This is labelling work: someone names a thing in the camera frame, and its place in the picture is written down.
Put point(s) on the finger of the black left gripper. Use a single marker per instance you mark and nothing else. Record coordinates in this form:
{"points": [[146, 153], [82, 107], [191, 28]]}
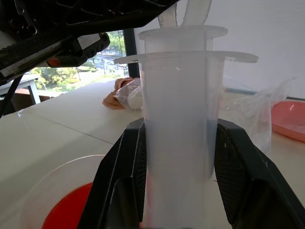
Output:
{"points": [[95, 14]]}

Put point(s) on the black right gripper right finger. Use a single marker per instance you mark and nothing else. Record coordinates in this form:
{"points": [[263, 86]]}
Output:
{"points": [[252, 181]]}

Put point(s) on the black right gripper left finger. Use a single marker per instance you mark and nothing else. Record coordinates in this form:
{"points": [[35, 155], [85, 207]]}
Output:
{"points": [[114, 186]]}

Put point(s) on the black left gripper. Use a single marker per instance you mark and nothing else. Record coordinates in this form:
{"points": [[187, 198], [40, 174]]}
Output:
{"points": [[16, 21]]}

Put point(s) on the translucent plastic syringe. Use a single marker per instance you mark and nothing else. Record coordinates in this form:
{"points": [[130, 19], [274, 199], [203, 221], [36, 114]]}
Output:
{"points": [[178, 124]]}

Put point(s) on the brown cardboard box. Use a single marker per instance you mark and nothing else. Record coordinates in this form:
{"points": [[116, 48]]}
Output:
{"points": [[45, 94]]}

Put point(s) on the white background table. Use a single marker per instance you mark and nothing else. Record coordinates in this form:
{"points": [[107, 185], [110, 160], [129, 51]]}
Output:
{"points": [[28, 82]]}

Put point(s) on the clear bowl with red base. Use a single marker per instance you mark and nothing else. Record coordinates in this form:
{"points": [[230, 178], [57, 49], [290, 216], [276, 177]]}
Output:
{"points": [[64, 205]]}

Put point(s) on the large clear plastic bag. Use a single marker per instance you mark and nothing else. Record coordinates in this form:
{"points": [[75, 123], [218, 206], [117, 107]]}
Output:
{"points": [[252, 112]]}

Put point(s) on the pink plastic tray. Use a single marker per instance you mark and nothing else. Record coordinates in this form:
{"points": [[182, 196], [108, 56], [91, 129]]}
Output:
{"points": [[289, 120]]}

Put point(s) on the small clear bag, white contents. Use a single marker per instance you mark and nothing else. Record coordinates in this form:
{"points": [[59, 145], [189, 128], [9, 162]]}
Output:
{"points": [[132, 96]]}

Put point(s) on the dark window frame post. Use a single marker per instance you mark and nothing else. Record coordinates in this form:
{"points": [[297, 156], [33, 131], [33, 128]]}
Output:
{"points": [[131, 52]]}

